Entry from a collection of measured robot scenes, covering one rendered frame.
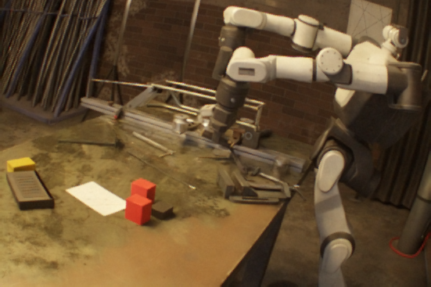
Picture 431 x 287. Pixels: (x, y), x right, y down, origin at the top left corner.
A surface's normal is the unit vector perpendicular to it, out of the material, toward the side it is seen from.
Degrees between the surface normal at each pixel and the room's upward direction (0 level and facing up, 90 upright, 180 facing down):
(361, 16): 90
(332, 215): 90
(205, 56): 90
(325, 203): 110
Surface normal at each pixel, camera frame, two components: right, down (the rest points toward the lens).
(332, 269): -0.16, 0.26
